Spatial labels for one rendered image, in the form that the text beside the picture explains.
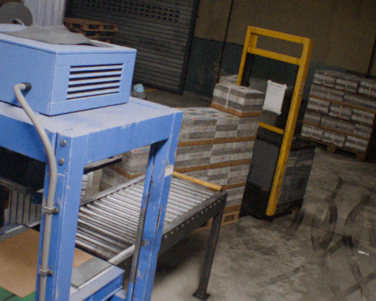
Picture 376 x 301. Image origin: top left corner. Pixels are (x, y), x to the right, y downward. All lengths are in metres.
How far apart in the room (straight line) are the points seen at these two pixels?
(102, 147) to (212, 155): 3.00
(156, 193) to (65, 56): 0.69
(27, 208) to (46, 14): 1.34
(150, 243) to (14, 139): 0.79
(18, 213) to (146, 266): 1.81
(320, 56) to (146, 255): 8.71
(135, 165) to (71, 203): 2.43
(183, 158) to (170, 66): 7.44
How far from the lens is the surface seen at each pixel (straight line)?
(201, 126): 4.27
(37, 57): 1.61
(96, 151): 1.52
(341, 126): 8.86
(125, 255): 2.41
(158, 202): 2.01
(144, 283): 2.17
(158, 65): 11.71
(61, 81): 1.60
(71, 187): 1.46
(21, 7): 2.44
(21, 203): 3.75
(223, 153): 4.60
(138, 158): 3.90
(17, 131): 1.53
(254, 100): 4.72
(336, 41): 10.45
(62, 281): 1.60
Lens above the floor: 1.93
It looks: 16 degrees down
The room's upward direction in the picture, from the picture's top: 10 degrees clockwise
